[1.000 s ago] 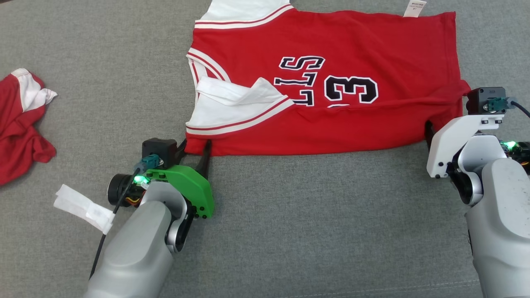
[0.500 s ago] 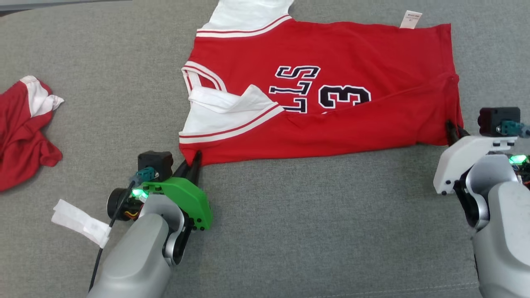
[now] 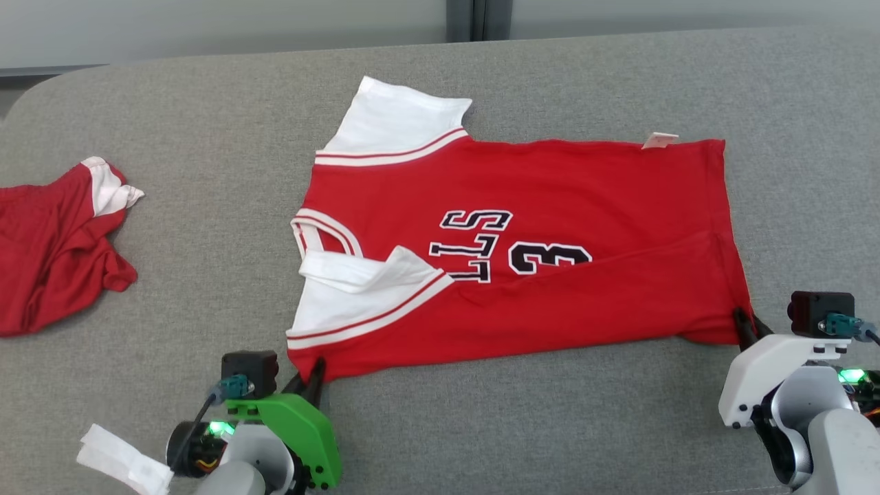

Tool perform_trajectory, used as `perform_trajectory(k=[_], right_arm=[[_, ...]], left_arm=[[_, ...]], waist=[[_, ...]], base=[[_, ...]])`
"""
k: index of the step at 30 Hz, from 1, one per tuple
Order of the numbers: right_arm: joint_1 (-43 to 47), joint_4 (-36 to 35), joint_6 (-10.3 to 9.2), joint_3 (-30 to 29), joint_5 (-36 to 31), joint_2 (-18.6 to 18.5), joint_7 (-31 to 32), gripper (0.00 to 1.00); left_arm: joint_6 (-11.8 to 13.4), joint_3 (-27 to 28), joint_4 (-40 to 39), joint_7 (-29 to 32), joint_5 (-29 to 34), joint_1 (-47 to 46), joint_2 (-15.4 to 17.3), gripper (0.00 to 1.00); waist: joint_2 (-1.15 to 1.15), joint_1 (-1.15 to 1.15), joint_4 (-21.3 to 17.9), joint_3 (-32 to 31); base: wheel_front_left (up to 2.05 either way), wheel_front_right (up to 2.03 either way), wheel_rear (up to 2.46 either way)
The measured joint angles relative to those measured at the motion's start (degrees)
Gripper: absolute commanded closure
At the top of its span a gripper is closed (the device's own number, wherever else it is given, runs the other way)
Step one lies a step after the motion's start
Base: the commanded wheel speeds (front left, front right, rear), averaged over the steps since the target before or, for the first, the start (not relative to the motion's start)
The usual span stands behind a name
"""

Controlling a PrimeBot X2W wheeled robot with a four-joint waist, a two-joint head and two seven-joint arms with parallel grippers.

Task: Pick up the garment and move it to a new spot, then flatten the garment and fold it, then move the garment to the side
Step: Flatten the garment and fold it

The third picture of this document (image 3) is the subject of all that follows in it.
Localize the grey double partition post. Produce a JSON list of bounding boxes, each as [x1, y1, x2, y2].
[[445, 0, 513, 42]]

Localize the red shorts with white trim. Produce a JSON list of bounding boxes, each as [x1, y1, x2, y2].
[[0, 156, 146, 338]]

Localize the grey horizontal wall rail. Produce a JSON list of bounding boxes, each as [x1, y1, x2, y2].
[[0, 65, 111, 78]]

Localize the white tape tag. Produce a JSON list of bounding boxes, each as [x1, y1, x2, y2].
[[77, 423, 174, 495]]

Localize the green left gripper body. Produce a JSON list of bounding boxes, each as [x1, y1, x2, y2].
[[234, 393, 342, 490]]

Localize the red white basketball jersey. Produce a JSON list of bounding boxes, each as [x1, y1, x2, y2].
[[285, 76, 755, 383]]

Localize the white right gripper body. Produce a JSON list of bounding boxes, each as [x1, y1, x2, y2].
[[718, 333, 853, 428]]

